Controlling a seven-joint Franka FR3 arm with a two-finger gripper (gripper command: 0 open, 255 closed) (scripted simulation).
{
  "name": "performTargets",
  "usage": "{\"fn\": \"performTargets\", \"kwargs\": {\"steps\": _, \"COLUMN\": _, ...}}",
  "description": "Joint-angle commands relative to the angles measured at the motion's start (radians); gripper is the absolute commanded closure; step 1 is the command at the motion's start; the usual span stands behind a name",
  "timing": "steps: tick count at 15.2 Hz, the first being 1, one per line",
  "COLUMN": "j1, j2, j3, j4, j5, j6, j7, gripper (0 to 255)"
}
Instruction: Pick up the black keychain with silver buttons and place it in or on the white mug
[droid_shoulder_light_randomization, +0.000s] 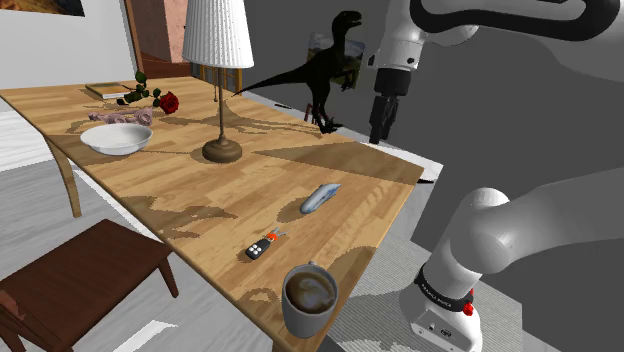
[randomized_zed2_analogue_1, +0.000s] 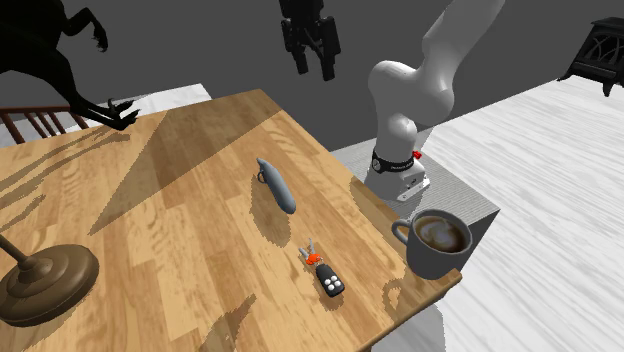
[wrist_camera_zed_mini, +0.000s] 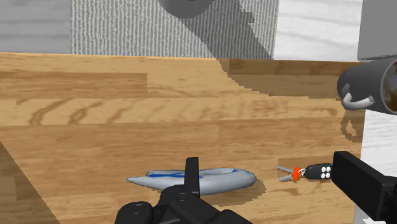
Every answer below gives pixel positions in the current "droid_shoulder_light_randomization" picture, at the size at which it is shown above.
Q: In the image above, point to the black key fob remote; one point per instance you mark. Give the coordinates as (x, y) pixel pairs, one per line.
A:
(257, 248)

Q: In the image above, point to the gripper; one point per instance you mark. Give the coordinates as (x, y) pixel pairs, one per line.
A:
(391, 82)

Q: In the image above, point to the brown wooden door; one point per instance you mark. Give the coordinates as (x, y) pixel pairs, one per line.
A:
(156, 34)

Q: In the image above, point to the white bowl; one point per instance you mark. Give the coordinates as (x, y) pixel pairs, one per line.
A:
(116, 139)

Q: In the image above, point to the grey cup of coffee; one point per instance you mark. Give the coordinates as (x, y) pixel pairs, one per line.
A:
(307, 312)

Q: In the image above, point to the pink knobbly figure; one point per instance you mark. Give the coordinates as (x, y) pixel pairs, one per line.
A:
(139, 116)

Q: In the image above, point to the black dinosaur figure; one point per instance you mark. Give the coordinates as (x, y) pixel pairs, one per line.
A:
(319, 70)

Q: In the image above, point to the dark brown wooden chair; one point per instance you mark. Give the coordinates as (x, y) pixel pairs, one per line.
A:
(83, 268)

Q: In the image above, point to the wall picture with orange tones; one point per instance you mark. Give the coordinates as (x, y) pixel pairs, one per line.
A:
(39, 6)

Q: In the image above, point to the wooden table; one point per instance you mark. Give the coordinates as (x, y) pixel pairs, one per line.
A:
(214, 195)

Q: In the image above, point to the landscape wall picture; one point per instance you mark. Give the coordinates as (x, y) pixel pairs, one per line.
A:
(357, 53)

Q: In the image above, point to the red rose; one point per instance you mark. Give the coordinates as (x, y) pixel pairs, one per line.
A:
(168, 103)

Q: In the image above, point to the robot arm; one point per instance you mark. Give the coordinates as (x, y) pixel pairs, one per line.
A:
(507, 234)

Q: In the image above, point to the flat olive book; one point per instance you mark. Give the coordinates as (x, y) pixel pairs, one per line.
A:
(107, 89)

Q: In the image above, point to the white shade table lamp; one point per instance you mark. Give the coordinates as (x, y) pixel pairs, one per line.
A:
(217, 34)

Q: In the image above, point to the blue-grey oblong gadget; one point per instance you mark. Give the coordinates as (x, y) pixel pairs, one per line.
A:
(319, 197)

